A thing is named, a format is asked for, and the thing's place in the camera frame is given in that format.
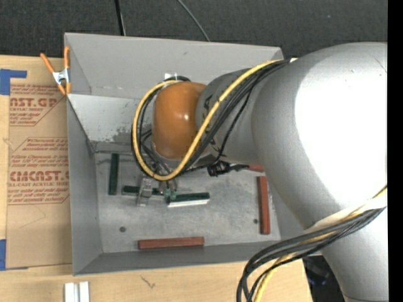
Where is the dark green flat block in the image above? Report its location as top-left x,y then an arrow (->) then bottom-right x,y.
166,192 -> 211,208
108,153 -> 120,196
122,185 -> 165,197

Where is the grey metal bin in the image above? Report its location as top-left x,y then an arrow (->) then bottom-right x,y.
64,32 -> 285,277

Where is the brown cardboard board red print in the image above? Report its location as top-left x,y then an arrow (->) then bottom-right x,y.
0,54 -> 74,271

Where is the black cylinder on white bracket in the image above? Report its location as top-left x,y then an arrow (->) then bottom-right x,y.
207,160 -> 250,178

